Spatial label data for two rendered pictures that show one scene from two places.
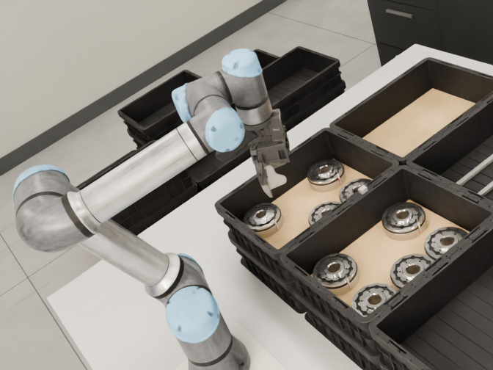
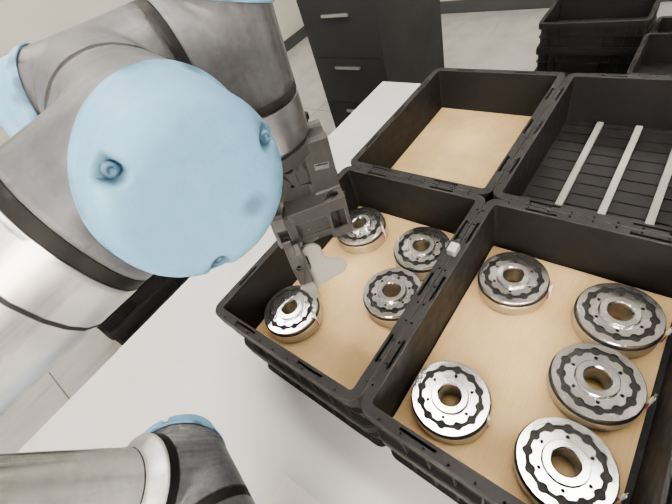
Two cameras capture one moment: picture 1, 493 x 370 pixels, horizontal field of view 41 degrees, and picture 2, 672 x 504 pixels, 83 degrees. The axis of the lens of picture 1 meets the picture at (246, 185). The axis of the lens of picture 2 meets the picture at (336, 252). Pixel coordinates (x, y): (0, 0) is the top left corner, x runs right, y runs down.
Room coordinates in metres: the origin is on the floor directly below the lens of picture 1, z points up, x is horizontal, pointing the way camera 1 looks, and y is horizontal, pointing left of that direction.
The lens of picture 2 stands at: (0.94, 0.00, 1.39)
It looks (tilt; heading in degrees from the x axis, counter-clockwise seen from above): 46 degrees down; 345
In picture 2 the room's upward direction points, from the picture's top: 23 degrees counter-clockwise
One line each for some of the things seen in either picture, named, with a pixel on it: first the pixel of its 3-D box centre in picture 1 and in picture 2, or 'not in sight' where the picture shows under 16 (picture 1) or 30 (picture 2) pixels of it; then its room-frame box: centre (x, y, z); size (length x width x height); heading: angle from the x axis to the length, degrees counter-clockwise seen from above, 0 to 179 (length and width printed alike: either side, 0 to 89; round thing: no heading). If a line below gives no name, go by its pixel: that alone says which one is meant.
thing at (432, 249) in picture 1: (447, 243); (618, 313); (1.04, -0.37, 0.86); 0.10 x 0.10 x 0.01
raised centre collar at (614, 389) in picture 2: (413, 269); (597, 378); (1.00, -0.27, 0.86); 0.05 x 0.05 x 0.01
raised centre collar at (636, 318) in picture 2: (447, 241); (619, 311); (1.04, -0.37, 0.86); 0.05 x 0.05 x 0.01
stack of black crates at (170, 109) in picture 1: (183, 136); not in sight; (2.77, 0.19, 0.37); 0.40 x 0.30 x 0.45; 112
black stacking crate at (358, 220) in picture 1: (390, 255); (538, 353); (1.06, -0.24, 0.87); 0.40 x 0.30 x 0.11; 111
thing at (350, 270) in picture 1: (334, 269); (449, 396); (1.09, -0.11, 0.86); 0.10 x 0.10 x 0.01
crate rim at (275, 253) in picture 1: (304, 187); (351, 258); (1.35, -0.14, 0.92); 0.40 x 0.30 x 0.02; 111
